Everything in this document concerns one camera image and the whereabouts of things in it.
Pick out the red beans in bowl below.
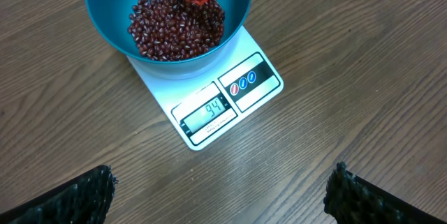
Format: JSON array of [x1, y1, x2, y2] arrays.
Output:
[[127, 0, 225, 61]]

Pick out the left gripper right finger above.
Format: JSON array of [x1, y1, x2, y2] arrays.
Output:
[[323, 162, 446, 224]]

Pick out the blue bowl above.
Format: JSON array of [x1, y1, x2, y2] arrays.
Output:
[[85, 0, 251, 80]]

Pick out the white digital kitchen scale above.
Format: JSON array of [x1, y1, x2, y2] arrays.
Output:
[[129, 27, 284, 151]]

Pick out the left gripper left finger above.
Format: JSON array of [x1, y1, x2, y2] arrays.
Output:
[[1, 165, 118, 224]]

